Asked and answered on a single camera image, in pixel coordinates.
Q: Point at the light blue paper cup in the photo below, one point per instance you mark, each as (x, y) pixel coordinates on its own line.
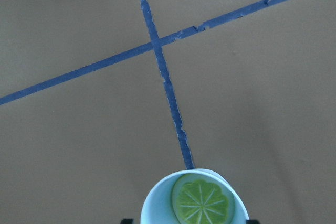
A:
(157, 207)

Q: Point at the yellow lemon slice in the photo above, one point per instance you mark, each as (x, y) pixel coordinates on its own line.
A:
(196, 198)

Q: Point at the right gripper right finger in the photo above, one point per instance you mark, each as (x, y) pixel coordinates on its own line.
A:
(253, 222)

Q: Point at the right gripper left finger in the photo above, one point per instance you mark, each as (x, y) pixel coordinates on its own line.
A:
(127, 221)

